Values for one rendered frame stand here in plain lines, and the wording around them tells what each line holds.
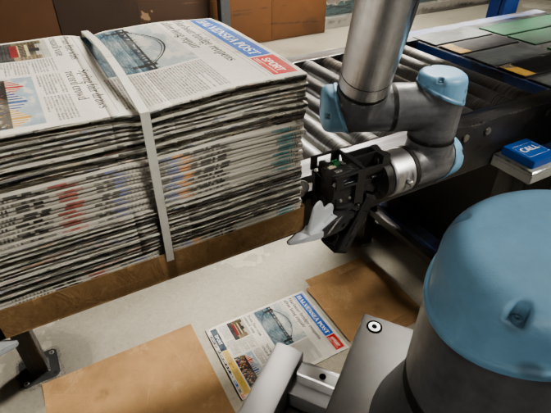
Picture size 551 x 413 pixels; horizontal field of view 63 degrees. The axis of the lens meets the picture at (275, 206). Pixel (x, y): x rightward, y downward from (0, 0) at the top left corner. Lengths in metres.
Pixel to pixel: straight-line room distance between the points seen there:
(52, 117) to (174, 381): 1.10
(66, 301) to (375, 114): 0.48
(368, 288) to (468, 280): 1.44
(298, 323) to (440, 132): 0.97
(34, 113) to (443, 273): 0.38
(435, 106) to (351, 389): 0.44
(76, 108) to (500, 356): 0.40
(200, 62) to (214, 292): 1.20
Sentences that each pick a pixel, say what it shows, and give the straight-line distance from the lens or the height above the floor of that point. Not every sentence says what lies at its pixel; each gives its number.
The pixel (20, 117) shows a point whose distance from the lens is 0.47.
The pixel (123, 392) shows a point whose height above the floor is 0.00.
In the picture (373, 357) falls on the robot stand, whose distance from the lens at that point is 0.48.
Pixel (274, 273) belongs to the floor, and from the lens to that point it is 1.71.
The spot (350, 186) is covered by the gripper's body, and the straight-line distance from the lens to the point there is 0.66.
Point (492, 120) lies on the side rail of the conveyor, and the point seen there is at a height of 0.80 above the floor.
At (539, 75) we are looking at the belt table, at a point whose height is 0.80.
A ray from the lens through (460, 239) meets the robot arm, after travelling 0.28.
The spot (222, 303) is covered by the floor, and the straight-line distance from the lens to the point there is 1.62.
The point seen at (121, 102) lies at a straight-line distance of 0.48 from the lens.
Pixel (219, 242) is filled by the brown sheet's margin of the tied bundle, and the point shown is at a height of 0.84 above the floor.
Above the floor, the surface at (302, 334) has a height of 0.01.
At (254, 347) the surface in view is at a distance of 1.49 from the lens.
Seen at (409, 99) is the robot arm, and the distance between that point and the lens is 0.71.
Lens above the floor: 1.20
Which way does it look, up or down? 36 degrees down
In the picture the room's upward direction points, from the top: straight up
